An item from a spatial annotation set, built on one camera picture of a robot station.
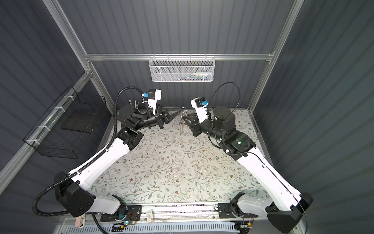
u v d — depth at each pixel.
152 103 0.53
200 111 0.51
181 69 1.24
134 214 0.72
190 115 0.60
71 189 0.39
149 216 0.72
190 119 0.60
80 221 0.69
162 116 0.53
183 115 0.60
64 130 0.72
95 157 0.46
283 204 0.37
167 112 0.57
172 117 0.57
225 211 0.73
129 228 0.70
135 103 1.05
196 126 0.52
